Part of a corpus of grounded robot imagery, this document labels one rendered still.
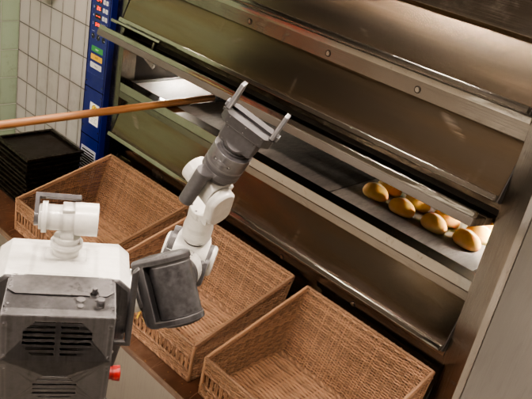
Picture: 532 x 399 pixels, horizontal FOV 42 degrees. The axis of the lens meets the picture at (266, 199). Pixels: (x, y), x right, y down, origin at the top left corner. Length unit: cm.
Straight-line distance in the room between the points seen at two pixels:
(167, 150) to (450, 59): 138
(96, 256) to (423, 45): 115
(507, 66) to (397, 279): 77
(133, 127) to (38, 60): 83
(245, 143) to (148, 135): 168
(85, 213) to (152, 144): 169
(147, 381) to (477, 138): 135
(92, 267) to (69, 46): 222
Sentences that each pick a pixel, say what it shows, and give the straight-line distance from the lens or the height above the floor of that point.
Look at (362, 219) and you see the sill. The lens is 233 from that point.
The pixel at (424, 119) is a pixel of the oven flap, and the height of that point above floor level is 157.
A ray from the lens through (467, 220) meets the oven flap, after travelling 196.
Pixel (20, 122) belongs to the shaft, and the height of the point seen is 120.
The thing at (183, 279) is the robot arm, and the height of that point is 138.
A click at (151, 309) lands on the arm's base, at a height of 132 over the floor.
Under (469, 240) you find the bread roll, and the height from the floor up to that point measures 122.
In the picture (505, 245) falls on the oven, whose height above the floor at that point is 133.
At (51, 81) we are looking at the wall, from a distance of 372.
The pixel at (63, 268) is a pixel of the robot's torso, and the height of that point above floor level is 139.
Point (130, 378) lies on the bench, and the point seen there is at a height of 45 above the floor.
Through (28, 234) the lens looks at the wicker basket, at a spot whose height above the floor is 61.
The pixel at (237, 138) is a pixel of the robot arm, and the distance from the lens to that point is 144.
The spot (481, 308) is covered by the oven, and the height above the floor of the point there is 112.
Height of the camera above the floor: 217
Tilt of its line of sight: 25 degrees down
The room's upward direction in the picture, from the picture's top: 12 degrees clockwise
